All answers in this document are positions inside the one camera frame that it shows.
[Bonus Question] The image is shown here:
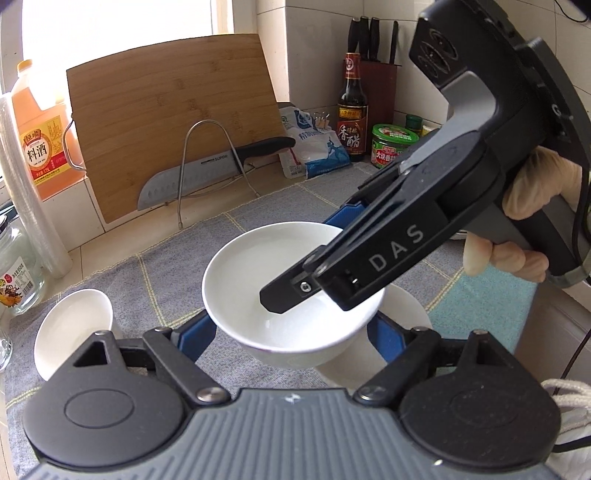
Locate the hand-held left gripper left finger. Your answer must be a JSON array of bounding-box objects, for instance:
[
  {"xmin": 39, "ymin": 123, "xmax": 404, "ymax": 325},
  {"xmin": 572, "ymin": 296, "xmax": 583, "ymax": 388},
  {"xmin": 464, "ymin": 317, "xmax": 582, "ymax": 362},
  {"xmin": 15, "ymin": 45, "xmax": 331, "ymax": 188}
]
[{"xmin": 69, "ymin": 311, "xmax": 232, "ymax": 409}]

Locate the orange cooking wine bottle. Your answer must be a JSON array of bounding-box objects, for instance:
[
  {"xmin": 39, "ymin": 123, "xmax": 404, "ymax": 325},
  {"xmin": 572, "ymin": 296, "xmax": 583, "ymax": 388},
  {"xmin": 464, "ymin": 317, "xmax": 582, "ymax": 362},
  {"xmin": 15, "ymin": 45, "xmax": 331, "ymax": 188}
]
[{"xmin": 10, "ymin": 59, "xmax": 86, "ymax": 202}]

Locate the window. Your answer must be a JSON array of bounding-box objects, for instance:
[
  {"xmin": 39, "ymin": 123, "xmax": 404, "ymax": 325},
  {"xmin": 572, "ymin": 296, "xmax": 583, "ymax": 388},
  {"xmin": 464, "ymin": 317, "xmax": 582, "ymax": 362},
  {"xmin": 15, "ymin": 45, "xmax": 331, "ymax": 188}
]
[{"xmin": 18, "ymin": 0, "xmax": 232, "ymax": 70}]

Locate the black-handled kitchen knife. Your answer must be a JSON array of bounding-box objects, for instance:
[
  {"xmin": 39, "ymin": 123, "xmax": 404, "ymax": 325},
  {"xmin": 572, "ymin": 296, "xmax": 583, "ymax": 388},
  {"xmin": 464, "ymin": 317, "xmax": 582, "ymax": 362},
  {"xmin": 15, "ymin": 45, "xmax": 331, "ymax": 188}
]
[{"xmin": 137, "ymin": 136, "xmax": 297, "ymax": 212}]

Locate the bamboo cutting board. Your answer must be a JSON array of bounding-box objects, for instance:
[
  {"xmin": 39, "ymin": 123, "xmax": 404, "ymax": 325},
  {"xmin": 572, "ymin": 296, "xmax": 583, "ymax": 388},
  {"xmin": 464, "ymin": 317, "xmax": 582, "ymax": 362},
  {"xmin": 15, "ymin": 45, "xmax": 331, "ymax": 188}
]
[{"xmin": 66, "ymin": 33, "xmax": 284, "ymax": 225}]

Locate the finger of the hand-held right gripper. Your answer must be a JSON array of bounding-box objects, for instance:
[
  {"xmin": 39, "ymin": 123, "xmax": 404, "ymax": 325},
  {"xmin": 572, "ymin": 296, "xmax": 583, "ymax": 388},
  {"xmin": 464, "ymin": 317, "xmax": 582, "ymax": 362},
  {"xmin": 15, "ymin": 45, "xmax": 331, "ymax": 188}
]
[
  {"xmin": 322, "ymin": 196, "xmax": 372, "ymax": 229},
  {"xmin": 259, "ymin": 270, "xmax": 326, "ymax": 315}
]

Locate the metal wire rack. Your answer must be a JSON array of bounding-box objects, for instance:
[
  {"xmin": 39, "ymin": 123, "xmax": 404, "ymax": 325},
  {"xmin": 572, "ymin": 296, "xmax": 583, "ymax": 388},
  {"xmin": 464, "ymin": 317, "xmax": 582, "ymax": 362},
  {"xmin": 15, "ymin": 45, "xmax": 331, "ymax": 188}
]
[{"xmin": 177, "ymin": 119, "xmax": 262, "ymax": 230}]

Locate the person's right hand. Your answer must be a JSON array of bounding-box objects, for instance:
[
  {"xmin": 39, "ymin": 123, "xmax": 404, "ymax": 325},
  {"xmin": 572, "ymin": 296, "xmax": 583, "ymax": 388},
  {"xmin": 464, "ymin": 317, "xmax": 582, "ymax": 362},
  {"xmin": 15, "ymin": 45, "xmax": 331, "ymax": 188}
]
[{"xmin": 463, "ymin": 148, "xmax": 583, "ymax": 283}]

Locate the green-lid sauce jar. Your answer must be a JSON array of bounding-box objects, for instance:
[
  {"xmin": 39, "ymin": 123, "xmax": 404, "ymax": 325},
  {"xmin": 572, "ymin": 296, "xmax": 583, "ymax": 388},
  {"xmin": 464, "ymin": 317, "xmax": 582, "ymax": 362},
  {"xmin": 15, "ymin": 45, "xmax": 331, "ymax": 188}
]
[{"xmin": 370, "ymin": 123, "xmax": 421, "ymax": 170}]

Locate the red-brown knife block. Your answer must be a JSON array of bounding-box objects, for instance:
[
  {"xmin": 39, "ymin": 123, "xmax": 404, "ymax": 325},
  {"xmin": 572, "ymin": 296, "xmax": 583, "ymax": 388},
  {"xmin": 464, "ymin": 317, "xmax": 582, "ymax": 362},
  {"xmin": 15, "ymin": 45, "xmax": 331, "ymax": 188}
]
[{"xmin": 359, "ymin": 60, "xmax": 399, "ymax": 155}]

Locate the dark vinegar bottle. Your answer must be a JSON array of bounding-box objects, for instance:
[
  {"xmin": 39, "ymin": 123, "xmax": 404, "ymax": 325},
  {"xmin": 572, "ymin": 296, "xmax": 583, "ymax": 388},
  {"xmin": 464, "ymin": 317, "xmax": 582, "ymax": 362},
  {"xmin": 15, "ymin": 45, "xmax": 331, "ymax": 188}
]
[{"xmin": 338, "ymin": 52, "xmax": 370, "ymax": 162}]

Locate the plastic wrap roll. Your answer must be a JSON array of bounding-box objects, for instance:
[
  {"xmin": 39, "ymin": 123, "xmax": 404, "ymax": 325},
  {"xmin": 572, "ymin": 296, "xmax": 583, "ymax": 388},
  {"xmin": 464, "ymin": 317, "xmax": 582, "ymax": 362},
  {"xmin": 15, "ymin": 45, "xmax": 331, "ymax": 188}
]
[{"xmin": 0, "ymin": 92, "xmax": 74, "ymax": 280}]

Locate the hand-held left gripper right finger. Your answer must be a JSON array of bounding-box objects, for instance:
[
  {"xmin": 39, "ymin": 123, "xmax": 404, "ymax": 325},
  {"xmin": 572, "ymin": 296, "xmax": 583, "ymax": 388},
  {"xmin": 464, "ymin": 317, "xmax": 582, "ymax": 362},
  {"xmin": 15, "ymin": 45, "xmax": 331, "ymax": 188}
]
[{"xmin": 352, "ymin": 311, "xmax": 522, "ymax": 409}]

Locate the glass jar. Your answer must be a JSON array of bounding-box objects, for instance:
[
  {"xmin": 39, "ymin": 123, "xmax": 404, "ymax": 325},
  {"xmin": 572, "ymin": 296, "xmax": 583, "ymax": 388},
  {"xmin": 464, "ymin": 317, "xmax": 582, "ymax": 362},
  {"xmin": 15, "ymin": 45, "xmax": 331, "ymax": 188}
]
[{"xmin": 0, "ymin": 213, "xmax": 48, "ymax": 317}]

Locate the checked grey teal cloth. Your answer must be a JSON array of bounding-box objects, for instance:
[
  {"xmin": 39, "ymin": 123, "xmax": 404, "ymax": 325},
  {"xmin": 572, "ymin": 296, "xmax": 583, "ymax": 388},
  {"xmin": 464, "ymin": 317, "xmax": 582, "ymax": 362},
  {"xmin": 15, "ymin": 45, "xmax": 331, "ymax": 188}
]
[{"xmin": 2, "ymin": 174, "xmax": 540, "ymax": 416}]

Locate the blue white salt bag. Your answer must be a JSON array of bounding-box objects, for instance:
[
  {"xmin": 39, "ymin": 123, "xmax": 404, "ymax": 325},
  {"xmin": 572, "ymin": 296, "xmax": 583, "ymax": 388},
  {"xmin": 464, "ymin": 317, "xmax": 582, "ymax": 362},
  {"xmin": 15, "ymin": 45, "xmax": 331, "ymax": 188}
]
[{"xmin": 277, "ymin": 105, "xmax": 352, "ymax": 180}]

